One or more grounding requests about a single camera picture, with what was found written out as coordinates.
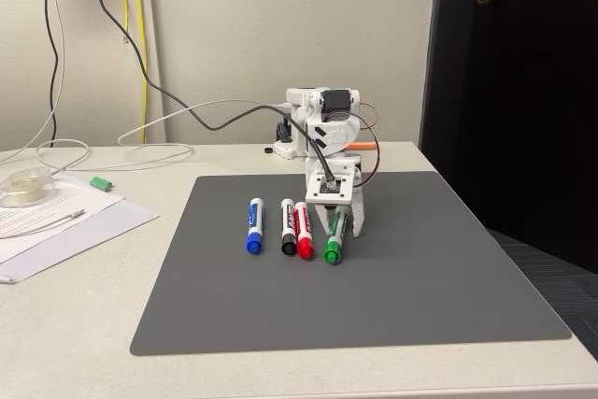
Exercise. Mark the black dry erase marker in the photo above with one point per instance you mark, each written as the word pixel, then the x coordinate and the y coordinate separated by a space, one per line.
pixel 287 226

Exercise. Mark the green dry erase marker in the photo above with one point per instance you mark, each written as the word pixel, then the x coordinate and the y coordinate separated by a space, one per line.
pixel 334 247

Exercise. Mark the small green plastic block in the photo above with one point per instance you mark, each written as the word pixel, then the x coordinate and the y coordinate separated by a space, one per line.
pixel 101 183

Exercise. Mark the white-framed camera board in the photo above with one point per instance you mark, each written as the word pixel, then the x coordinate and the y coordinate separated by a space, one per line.
pixel 338 189

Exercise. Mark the red dry erase marker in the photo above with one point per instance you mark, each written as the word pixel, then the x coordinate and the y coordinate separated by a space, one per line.
pixel 303 226

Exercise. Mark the dark door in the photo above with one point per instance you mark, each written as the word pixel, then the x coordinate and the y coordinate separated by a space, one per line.
pixel 537 90

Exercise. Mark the orange stick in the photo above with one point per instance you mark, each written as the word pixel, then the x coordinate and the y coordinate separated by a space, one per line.
pixel 366 145

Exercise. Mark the printed white paper sheet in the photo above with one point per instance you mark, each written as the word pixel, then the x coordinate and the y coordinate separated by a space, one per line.
pixel 70 198

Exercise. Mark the gray rubber mat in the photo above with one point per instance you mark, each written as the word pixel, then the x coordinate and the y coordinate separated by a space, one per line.
pixel 327 301

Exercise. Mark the white paper stack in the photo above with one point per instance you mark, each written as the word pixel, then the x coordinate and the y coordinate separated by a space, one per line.
pixel 107 226

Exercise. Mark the clear tape dispenser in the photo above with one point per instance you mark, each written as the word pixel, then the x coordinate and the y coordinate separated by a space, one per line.
pixel 23 189

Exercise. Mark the black plug at base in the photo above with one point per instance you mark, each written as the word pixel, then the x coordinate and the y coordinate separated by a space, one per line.
pixel 282 130

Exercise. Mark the blue dry erase marker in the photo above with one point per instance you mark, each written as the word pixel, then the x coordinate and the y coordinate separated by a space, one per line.
pixel 255 226

